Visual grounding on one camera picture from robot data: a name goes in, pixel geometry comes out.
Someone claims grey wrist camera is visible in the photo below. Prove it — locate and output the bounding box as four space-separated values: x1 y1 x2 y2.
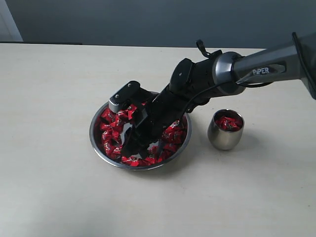
108 80 152 113

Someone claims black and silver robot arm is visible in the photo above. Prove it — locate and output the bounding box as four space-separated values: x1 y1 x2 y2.
121 33 316 157

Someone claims round steel plate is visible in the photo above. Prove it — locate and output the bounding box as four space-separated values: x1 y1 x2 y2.
89 102 192 171

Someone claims steel cup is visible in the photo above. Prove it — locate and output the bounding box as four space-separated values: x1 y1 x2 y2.
207 109 244 151

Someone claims black cable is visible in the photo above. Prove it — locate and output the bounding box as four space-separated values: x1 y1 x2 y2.
185 32 314 114

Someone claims red snack packet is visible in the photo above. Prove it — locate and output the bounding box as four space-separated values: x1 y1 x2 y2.
165 119 186 133
215 116 242 132
121 156 142 167
100 108 116 124

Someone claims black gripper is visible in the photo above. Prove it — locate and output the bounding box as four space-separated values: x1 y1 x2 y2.
120 83 196 160

